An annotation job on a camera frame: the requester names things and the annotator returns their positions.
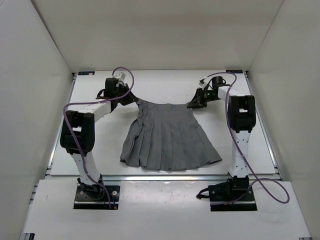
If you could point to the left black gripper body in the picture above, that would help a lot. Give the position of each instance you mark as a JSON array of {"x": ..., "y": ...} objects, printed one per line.
[{"x": 123, "y": 89}]

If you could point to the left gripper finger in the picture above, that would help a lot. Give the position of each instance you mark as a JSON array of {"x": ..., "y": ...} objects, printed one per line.
[
  {"x": 130, "y": 97},
  {"x": 122, "y": 101}
]

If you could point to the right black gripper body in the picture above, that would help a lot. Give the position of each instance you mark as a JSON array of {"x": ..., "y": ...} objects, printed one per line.
[{"x": 207, "y": 97}]

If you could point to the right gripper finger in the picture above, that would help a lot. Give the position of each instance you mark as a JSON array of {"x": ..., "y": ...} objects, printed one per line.
[
  {"x": 197, "y": 99},
  {"x": 198, "y": 106}
]

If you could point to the grey pleated skirt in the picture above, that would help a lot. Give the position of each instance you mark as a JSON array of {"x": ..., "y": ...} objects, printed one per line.
[{"x": 167, "y": 137}]

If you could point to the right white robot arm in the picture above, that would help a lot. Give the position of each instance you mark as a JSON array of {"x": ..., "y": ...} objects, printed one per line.
[{"x": 240, "y": 111}]

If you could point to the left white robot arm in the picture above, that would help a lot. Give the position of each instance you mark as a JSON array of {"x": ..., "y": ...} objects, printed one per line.
[{"x": 78, "y": 132}]

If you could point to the blue table label right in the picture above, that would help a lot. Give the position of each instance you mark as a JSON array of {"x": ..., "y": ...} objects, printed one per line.
[{"x": 235, "y": 71}]

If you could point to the blue table label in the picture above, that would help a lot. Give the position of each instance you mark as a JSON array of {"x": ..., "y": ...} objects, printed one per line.
[
  {"x": 86, "y": 73},
  {"x": 235, "y": 71}
]

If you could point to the blue table label left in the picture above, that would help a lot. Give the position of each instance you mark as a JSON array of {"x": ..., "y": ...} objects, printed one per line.
[{"x": 86, "y": 73}]

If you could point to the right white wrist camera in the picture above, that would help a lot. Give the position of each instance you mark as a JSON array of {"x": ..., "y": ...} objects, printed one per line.
[{"x": 203, "y": 84}]

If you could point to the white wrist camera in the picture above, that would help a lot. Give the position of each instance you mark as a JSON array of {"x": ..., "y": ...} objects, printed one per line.
[
  {"x": 120, "y": 76},
  {"x": 203, "y": 84}
]

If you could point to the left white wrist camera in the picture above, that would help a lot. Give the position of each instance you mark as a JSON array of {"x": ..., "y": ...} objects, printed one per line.
[{"x": 120, "y": 76}]

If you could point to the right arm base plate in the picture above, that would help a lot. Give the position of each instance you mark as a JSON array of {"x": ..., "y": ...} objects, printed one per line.
[{"x": 235, "y": 201}]

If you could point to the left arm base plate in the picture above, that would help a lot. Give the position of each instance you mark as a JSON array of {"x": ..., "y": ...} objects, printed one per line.
[{"x": 93, "y": 197}]

